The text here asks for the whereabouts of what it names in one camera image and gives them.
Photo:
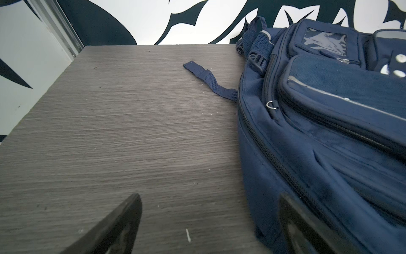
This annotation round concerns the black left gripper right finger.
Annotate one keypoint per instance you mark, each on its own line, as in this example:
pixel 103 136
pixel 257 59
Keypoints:
pixel 306 234

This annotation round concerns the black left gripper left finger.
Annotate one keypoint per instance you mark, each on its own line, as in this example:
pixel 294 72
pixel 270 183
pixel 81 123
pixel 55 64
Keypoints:
pixel 114 234

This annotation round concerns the navy blue school backpack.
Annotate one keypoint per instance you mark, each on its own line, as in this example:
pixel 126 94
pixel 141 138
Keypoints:
pixel 322 118

